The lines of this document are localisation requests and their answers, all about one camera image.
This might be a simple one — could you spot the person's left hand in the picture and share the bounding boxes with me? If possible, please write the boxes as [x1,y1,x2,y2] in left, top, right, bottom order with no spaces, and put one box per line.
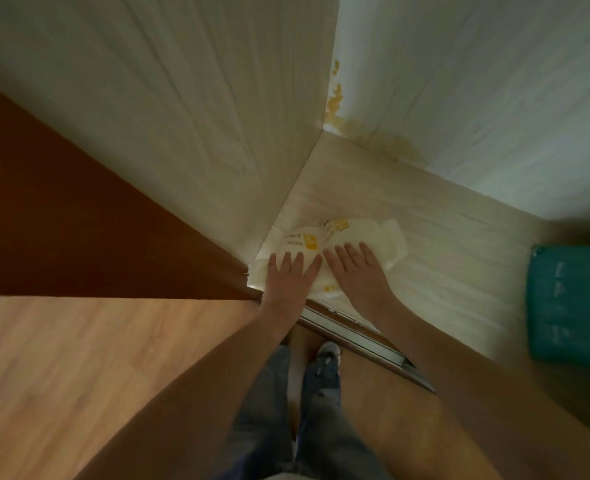
[257,252,324,325]

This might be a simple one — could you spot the person's right hand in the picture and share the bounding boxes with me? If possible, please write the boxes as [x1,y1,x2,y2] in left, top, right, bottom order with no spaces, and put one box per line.
[322,242,398,321]

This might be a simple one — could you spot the white printed cat litter bag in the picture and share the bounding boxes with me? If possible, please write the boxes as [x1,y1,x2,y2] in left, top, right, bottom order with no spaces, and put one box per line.
[247,218,408,301]

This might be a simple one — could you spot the person's left forearm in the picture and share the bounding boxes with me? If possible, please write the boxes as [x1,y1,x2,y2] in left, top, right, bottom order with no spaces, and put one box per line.
[74,299,296,480]

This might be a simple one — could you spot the person's right forearm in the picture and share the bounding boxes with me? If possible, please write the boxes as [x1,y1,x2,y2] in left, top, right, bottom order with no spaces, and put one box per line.
[370,294,590,480]

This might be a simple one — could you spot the person's grey right shoe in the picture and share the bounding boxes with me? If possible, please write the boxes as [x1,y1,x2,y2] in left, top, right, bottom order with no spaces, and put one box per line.
[317,342,342,368]

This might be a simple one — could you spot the person's blue jeans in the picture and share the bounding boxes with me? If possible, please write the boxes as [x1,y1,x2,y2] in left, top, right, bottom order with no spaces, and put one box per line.
[210,344,394,480]

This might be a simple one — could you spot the white wooden wardrobe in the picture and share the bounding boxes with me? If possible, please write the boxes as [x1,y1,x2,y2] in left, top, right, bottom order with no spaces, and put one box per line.
[0,0,590,445]

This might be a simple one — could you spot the teal plastic package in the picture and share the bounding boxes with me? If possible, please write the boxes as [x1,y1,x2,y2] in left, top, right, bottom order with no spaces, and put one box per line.
[524,244,590,375]

